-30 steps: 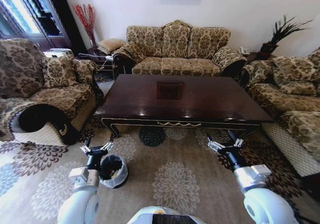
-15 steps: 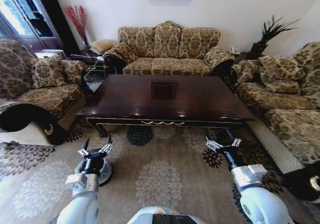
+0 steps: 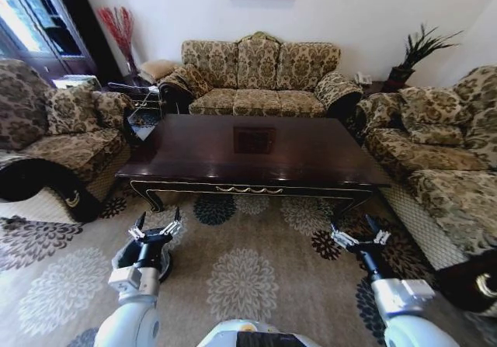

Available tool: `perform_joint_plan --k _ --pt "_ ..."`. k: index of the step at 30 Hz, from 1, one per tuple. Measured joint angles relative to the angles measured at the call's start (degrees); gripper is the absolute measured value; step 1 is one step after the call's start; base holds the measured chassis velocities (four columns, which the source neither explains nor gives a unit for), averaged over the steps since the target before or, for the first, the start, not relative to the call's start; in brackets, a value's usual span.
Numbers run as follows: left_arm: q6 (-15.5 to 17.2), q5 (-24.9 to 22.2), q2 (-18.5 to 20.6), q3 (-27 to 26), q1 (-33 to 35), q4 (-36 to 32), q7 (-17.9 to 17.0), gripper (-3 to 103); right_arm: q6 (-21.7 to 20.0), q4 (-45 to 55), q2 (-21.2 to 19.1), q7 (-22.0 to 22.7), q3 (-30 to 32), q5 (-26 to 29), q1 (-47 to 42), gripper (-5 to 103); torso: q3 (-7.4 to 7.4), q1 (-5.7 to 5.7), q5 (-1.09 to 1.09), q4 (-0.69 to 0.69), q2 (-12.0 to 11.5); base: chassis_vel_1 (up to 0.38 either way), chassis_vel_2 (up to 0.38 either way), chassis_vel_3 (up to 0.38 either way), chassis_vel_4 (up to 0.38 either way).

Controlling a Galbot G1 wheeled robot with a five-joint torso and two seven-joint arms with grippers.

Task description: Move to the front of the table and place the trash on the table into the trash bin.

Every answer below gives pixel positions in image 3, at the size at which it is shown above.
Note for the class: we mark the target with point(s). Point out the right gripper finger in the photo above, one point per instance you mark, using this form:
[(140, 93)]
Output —
[(343, 236), (378, 233)]

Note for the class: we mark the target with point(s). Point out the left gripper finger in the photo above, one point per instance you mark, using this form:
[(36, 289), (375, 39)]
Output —
[(136, 231), (172, 227)]

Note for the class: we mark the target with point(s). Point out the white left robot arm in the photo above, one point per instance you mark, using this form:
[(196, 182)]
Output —
[(128, 323)]

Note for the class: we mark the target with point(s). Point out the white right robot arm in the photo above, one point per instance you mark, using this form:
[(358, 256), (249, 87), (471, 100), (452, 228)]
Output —
[(407, 312)]

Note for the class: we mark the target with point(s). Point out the floral rug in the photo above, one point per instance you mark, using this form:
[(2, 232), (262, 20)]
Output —
[(240, 269)]

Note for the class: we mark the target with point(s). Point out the floral two-seat sofa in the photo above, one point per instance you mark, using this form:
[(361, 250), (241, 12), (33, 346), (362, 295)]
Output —
[(446, 176)]

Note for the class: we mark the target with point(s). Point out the dark wooden coffee table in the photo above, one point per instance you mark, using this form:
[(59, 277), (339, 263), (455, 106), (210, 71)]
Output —
[(252, 168)]

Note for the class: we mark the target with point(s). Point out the glass side table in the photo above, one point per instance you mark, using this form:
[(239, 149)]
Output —
[(143, 122)]

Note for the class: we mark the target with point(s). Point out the floral armchair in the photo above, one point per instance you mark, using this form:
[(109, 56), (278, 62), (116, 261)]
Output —
[(58, 149)]

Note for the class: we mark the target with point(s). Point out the white robot front shell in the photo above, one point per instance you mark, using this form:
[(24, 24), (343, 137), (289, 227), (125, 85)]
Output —
[(252, 335)]

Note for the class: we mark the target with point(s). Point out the floral throw pillow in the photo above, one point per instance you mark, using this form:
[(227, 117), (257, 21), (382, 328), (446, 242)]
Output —
[(71, 110), (435, 106), (194, 79)]

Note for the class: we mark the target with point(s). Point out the floral three-seat sofa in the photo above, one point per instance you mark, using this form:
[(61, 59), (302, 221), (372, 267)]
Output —
[(256, 98)]

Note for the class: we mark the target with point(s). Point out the white desk telephone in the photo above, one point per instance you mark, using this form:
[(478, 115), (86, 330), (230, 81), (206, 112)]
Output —
[(362, 78)]

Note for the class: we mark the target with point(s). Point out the tan plain cushion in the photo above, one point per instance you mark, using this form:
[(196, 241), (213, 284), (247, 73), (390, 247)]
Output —
[(157, 69)]

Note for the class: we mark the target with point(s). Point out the green potted plant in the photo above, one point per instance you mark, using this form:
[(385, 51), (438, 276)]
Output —
[(413, 56)]

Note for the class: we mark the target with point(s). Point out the red branches in vase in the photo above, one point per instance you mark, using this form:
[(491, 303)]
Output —
[(118, 28)]

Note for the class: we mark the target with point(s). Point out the dark wooden glass cabinet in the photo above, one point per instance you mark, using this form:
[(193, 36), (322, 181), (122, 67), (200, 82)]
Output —
[(58, 21)]

